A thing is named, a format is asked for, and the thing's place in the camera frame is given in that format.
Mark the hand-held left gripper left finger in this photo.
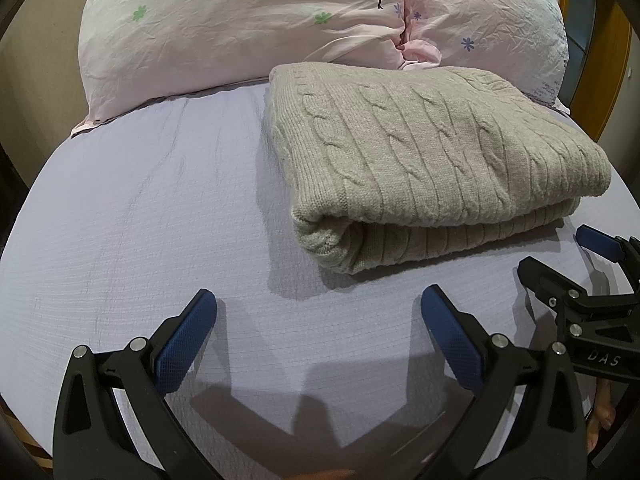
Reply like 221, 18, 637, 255
52, 289, 236, 480

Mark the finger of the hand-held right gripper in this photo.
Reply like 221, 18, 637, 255
517, 256, 602, 322
575, 224, 640, 281

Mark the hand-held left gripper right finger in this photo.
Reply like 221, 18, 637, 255
420, 284, 589, 480

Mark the beige cable knit sweater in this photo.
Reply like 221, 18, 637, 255
264, 61, 613, 276

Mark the person's right hand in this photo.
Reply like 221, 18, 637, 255
586, 376, 617, 455

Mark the lavender bed sheet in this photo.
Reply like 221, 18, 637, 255
0, 79, 640, 480

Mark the wooden headboard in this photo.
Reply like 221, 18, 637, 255
554, 0, 637, 142

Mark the pink floral pillow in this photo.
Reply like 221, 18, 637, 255
400, 0, 572, 115
70, 0, 417, 137

